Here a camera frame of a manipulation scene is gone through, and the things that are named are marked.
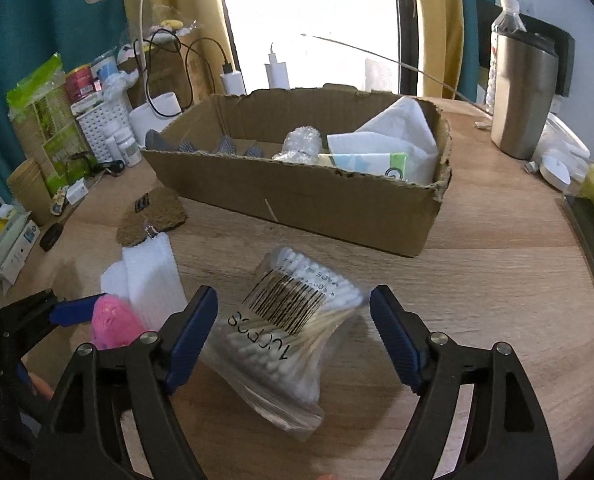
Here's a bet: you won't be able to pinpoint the bubble wrap bundle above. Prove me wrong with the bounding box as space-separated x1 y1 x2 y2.
272 126 324 164

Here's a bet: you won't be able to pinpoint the steel tumbler with black lid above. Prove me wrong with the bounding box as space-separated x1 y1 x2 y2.
491 32 561 161

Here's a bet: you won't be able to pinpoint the white charger with black cable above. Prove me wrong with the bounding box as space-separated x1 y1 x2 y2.
220 62 248 97

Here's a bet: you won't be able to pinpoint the green bag of paper cups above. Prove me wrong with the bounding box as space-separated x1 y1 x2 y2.
6 53 99 197

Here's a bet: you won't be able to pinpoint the clear bag of cotton swabs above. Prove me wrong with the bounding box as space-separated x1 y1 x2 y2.
200 245 369 429

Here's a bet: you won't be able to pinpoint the clear plastic water bottle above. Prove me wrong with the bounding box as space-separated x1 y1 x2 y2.
486 0 528 114

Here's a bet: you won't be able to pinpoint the grey knit glove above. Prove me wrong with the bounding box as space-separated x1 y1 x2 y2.
144 129 199 153
216 134 264 158

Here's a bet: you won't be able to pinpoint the white charging cable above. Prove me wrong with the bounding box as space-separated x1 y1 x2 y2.
301 33 478 107

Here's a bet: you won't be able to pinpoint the black monitor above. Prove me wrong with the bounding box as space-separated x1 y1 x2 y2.
477 0 576 99

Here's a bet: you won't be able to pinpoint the person's left hand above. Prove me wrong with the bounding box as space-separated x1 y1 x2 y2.
29 373 54 400

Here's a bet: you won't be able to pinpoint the red can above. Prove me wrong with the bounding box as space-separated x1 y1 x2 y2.
66 64 101 104

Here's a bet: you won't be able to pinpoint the cartoon print tissue packet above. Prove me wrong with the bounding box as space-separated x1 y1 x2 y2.
318 152 409 182

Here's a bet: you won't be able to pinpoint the black charging cable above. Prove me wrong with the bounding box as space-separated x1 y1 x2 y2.
144 36 236 122

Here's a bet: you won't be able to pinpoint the black key fob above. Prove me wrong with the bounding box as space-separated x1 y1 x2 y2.
39 219 65 253

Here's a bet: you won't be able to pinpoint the stack of brown paper cups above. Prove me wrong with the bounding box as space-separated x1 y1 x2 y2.
6 158 54 227

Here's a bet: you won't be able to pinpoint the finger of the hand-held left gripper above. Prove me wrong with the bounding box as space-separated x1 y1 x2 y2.
0 287 109 347

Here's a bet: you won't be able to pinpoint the white packets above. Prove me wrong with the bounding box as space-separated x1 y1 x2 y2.
0 209 41 292

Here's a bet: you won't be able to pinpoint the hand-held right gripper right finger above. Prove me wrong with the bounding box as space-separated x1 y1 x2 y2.
369 285 561 480

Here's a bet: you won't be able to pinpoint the white cloth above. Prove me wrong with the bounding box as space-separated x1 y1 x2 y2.
100 234 189 332

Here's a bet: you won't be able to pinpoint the plush toy in clear bag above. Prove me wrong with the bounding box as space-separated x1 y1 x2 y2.
144 4 199 47

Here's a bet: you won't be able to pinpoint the brown plush pouch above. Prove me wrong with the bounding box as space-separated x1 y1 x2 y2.
116 187 189 247

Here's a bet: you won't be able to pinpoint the yellow curtain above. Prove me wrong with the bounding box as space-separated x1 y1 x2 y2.
121 0 234 97
410 0 466 99

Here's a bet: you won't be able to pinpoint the white perforated basket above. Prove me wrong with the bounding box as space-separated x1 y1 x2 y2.
71 94 131 162

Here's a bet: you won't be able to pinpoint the white computer mouse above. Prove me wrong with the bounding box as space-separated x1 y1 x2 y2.
539 152 574 193

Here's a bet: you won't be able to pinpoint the brown cardboard box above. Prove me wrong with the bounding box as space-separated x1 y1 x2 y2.
141 85 454 259

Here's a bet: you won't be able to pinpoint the white paper tissue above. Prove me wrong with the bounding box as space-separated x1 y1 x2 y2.
326 96 439 184

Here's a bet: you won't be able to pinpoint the pink soft cloth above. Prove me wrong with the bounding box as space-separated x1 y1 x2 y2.
92 294 149 351

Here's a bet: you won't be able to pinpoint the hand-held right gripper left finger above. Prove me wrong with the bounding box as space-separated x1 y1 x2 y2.
30 285 220 480

